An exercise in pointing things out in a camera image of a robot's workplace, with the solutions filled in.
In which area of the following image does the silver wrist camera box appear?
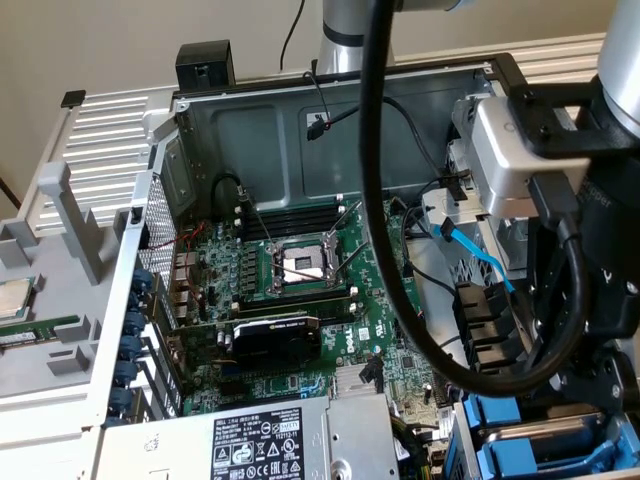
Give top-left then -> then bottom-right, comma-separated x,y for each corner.
468,96 -> 592,220

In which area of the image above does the looped black wire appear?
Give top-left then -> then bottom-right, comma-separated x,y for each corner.
212,172 -> 251,214

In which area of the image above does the CPU socket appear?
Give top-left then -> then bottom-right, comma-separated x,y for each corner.
264,232 -> 351,297

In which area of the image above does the black wire with connector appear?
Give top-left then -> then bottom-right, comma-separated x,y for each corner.
305,96 -> 474,202

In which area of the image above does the grey metal drive cage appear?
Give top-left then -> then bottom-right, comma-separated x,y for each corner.
419,92 -> 539,281

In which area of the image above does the thin black hanging cable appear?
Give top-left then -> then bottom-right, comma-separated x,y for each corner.
278,0 -> 307,71

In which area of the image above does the RAM stick with white label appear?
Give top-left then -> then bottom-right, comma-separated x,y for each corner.
0,314 -> 81,350

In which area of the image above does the thin red black wire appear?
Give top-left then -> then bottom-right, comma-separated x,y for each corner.
303,69 -> 335,130

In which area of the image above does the black block holder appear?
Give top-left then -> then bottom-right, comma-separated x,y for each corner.
175,40 -> 236,94

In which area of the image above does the black power wire connector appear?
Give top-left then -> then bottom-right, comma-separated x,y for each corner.
358,353 -> 386,396

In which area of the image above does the open black PC case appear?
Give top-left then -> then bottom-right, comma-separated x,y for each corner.
79,51 -> 640,480

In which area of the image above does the braided power cable bundle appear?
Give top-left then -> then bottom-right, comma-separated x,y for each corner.
389,417 -> 441,480

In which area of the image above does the grey parts rack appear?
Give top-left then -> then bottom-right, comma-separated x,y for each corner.
0,160 -> 139,401

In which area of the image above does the metal socket cover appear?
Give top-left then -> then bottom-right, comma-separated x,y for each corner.
322,227 -> 351,287

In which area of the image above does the dark floor cable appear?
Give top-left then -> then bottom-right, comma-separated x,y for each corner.
0,174 -> 22,210

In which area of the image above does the silver CPU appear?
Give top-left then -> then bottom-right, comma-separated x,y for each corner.
0,277 -> 37,321

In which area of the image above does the green motherboard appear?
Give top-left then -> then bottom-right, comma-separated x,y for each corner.
169,195 -> 464,454

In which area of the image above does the silver chipset heat sink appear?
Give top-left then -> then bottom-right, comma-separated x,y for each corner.
333,363 -> 377,400

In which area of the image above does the black graphics card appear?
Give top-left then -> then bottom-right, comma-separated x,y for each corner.
167,310 -> 362,374

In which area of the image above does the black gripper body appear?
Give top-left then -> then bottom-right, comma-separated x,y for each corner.
574,159 -> 640,351

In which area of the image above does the black RAM slot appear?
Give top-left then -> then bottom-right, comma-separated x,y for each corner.
247,212 -> 346,226
244,218 -> 345,232
249,205 -> 346,219
243,224 -> 345,239

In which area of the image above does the blue SATA wire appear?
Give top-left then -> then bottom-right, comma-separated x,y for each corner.
432,219 -> 517,297

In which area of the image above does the RAM stick with black chips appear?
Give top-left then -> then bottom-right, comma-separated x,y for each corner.
234,291 -> 357,325

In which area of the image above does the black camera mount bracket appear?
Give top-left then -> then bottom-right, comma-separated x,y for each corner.
503,79 -> 640,162

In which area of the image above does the hard disk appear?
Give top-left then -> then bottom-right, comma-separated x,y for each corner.
462,392 -> 609,446

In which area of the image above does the grey power supply unit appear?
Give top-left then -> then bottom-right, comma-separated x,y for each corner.
97,392 -> 401,480

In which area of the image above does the metal locking lever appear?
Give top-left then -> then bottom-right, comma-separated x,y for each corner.
327,199 -> 365,239
238,187 -> 275,249

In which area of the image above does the thick black camera cable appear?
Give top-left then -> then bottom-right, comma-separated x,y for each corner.
359,0 -> 592,407

